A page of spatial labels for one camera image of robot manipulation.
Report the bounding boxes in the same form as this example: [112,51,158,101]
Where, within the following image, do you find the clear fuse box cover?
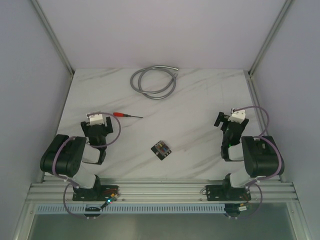
[155,140,170,156]

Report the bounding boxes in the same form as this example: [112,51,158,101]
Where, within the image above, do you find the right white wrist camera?
[228,108,246,124]

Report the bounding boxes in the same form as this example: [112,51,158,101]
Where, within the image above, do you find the grey coiled hose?
[129,65,180,100]

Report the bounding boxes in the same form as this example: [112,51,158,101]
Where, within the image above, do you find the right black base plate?
[205,185,252,202]

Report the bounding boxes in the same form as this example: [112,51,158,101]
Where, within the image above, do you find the aluminium mounting rail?
[26,175,298,204]

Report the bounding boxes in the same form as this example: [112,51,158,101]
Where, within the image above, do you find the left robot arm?
[40,114,117,201]

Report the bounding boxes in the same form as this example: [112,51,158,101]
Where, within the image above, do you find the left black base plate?
[72,185,119,202]

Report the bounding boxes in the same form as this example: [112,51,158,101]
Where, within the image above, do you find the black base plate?
[72,185,119,202]
[205,185,252,202]

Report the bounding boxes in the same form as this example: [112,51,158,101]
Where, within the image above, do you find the slotted cable duct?
[34,202,286,215]

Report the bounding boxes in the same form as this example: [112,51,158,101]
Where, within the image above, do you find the black fuse box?
[150,140,172,161]

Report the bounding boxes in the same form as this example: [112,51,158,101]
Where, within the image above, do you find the red handled screwdriver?
[113,112,143,119]

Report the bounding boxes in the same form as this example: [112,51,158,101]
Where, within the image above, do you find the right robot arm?
[207,110,285,201]

